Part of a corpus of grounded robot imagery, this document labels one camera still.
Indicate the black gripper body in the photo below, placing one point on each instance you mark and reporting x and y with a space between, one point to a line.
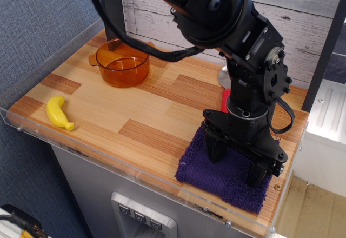
249 134

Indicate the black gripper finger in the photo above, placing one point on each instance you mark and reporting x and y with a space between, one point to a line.
216 146
257 172

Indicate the purple terry cloth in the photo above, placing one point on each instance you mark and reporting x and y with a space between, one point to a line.
226 178

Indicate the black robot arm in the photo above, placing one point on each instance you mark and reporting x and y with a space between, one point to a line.
259 78

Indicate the clear acrylic counter guard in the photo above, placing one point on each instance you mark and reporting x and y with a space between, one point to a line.
143 131

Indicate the black yellow object corner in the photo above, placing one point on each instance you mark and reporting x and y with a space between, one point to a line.
17 223

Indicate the white toy sink unit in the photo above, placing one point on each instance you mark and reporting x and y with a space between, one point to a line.
320 159

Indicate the silver dispenser panel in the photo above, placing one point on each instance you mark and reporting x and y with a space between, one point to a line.
137 220

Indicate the amber transparent pot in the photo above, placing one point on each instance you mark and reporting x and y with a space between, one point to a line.
121 65

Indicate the grey toy fridge cabinet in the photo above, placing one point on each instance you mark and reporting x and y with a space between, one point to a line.
92 186

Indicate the yellow toy banana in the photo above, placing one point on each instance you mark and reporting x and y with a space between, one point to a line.
56 115

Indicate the red handled metal spoon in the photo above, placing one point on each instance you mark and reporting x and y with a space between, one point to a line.
225 81

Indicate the dark right frame post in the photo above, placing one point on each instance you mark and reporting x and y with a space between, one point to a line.
329 45

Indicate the dark frame post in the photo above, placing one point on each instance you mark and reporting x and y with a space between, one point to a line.
114 10
329 45

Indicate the dark left frame post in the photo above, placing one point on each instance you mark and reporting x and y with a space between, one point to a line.
114 10

